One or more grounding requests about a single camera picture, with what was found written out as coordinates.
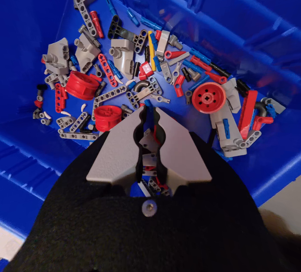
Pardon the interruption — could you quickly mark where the yellow toy axle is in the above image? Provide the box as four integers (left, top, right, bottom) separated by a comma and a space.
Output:
148, 31, 157, 71

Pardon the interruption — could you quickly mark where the grey straight toy beam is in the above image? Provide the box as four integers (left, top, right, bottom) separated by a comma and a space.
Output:
58, 129, 99, 140
93, 85, 127, 106

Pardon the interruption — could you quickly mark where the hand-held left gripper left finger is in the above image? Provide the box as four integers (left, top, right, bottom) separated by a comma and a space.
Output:
86, 106, 148, 192

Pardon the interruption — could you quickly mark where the black toy frame piece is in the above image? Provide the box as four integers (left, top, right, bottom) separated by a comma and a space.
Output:
107, 15, 148, 53

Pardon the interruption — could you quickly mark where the black toy elbow pipe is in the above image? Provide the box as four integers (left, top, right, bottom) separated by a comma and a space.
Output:
255, 101, 268, 117
134, 80, 151, 93

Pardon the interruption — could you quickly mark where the red holed toy beam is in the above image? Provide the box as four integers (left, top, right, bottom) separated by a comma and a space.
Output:
98, 54, 118, 87

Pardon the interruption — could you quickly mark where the white desk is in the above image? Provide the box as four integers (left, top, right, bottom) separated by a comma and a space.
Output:
257, 187, 301, 236

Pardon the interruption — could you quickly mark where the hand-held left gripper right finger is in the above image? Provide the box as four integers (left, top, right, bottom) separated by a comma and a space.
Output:
152, 107, 212, 195

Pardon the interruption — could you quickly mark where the long red toy beam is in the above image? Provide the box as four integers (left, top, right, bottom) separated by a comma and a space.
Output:
238, 90, 258, 139

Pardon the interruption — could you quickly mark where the white paper sheet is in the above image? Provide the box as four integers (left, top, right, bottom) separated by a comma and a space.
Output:
0, 226, 26, 263

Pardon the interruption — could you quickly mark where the long red toy pin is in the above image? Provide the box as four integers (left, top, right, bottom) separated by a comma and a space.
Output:
90, 11, 104, 39

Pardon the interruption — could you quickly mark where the pile of small building pieces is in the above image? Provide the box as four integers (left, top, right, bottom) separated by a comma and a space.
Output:
32, 0, 286, 197

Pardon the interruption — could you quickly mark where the blue plastic bin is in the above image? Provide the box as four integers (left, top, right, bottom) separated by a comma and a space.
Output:
0, 0, 301, 239

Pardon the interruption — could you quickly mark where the grey angled toy beam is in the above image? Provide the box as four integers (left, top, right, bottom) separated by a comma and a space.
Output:
73, 0, 98, 37

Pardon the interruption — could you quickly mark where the large grey toy panel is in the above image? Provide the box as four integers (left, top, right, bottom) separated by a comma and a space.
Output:
209, 102, 247, 158

